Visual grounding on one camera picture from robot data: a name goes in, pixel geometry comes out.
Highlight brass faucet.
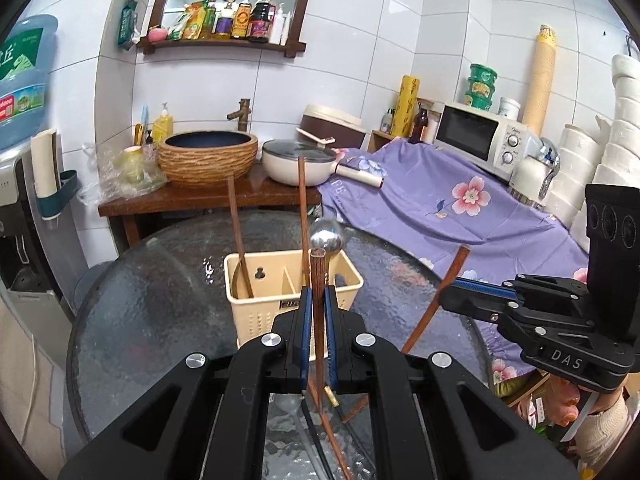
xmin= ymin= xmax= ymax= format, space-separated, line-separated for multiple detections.
xmin=227 ymin=99 xmax=252 ymax=132

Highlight brown white rice cooker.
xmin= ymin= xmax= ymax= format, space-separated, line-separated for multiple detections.
xmin=299 ymin=104 xmax=367 ymax=148

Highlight yellow soap dispenser bottle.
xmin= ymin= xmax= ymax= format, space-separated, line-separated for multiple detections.
xmin=151 ymin=103 xmax=174 ymax=145

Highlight cream plastic utensil basket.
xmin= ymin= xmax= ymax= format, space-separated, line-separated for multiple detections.
xmin=222 ymin=249 xmax=366 ymax=348

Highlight white microwave oven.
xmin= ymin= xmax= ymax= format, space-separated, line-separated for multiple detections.
xmin=433 ymin=102 xmax=542 ymax=182

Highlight yellow roll of wrap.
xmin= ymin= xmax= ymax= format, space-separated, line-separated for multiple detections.
xmin=390 ymin=75 xmax=420 ymax=138

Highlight cream pot with glass lid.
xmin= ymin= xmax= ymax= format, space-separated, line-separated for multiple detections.
xmin=262 ymin=140 xmax=383 ymax=188

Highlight water dispenser machine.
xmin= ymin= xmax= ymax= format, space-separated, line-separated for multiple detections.
xmin=1 ymin=154 xmax=72 ymax=367

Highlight silver spoon in basket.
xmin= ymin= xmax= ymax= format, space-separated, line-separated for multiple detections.
xmin=309 ymin=218 xmax=346 ymax=284

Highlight tall chopstick in basket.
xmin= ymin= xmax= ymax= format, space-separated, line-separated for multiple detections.
xmin=297 ymin=156 xmax=310 ymax=286

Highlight woven basket sink bowl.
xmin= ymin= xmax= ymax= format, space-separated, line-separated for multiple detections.
xmin=156 ymin=131 xmax=258 ymax=188

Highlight chopstick standing in basket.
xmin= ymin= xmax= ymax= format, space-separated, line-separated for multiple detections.
xmin=227 ymin=176 xmax=254 ymax=298

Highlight brown chopstick on table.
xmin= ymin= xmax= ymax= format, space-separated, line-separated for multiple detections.
xmin=308 ymin=378 xmax=354 ymax=480

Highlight dark soy sauce bottle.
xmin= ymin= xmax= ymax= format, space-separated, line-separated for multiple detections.
xmin=247 ymin=0 xmax=276 ymax=44

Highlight purple floral cloth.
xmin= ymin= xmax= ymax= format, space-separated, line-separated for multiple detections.
xmin=316 ymin=138 xmax=591 ymax=376

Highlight green hanging packet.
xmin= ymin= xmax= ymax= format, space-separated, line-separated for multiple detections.
xmin=117 ymin=0 xmax=140 ymax=51

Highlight right hand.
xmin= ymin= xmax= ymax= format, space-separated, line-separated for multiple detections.
xmin=542 ymin=375 xmax=627 ymax=427

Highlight black chopstick gold band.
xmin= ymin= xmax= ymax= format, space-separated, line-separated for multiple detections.
xmin=323 ymin=385 xmax=376 ymax=479

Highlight green instant noodle cups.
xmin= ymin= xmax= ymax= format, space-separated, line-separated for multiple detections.
xmin=463 ymin=63 xmax=498 ymax=112

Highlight brown wooden chopstick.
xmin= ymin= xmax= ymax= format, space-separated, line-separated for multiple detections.
xmin=400 ymin=245 xmax=470 ymax=354
xmin=310 ymin=248 xmax=326 ymax=414

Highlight stack of white bowls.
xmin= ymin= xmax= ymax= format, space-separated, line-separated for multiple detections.
xmin=544 ymin=54 xmax=639 ymax=252

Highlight dark wooden sink table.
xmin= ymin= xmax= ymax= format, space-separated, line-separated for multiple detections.
xmin=98 ymin=162 xmax=299 ymax=252

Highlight blue water jug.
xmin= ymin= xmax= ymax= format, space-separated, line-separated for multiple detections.
xmin=0 ymin=14 xmax=58 ymax=151

